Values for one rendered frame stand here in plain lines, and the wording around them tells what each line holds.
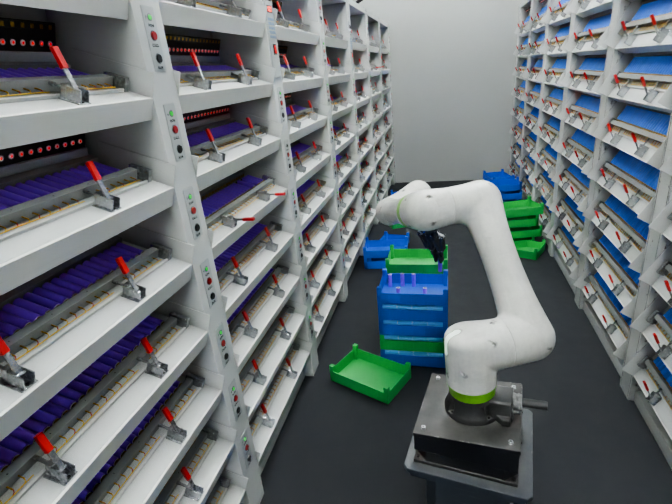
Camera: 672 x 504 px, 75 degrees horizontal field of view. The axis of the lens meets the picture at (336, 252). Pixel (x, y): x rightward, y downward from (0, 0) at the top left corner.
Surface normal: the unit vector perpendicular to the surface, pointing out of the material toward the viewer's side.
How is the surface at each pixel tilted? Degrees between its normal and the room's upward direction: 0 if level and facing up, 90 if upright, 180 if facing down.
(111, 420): 19
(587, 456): 0
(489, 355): 84
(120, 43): 90
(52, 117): 109
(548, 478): 0
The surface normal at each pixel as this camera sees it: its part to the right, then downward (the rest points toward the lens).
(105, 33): -0.22, 0.39
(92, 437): 0.23, -0.87
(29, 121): 0.94, 0.31
